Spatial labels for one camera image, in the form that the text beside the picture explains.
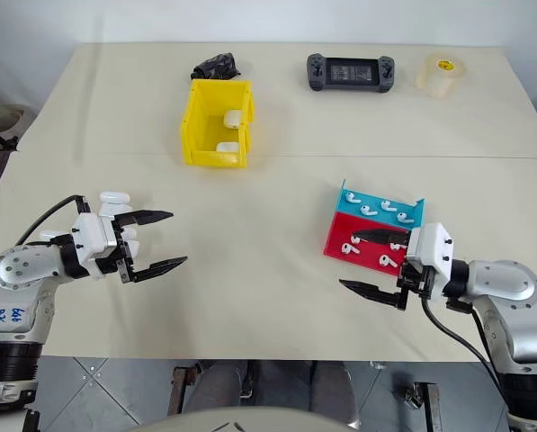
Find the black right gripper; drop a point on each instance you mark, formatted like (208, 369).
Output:
(414, 279)

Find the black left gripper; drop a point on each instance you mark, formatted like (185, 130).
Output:
(125, 252)

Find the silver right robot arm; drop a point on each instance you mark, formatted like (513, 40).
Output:
(502, 279)

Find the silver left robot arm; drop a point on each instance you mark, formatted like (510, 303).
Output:
(20, 266)

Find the yellow plastic bin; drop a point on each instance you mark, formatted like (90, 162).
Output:
(196, 130)

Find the red and teal tray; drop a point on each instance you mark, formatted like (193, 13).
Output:
(340, 225)

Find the dark grey rounded shape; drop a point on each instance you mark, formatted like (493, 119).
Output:
(218, 387)
(331, 391)

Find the rusty metal table bar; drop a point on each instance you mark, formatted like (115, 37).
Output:
(179, 391)
(430, 405)

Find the black camouflage fabric pouch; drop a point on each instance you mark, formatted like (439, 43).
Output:
(216, 66)

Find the dark grey handheld game controller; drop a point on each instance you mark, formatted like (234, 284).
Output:
(350, 73)

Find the clear adhesive tape roll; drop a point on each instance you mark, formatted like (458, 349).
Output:
(441, 75)

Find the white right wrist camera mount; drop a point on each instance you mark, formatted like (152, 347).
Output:
(432, 245)

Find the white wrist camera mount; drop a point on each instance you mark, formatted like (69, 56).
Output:
(90, 238)
(432, 245)

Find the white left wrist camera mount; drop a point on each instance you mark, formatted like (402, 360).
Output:
(90, 238)

